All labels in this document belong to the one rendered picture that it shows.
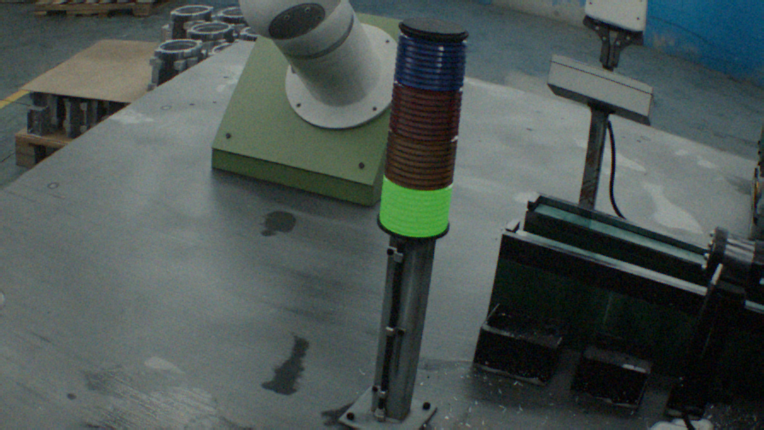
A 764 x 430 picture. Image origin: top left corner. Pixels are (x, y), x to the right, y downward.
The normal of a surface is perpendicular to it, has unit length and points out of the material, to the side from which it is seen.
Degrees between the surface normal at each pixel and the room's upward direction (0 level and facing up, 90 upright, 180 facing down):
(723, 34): 90
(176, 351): 0
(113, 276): 0
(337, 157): 49
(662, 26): 90
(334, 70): 126
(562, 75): 62
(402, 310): 90
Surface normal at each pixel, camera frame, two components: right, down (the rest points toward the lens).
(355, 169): -0.22, -0.29
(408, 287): -0.44, 0.37
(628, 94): -0.34, -0.09
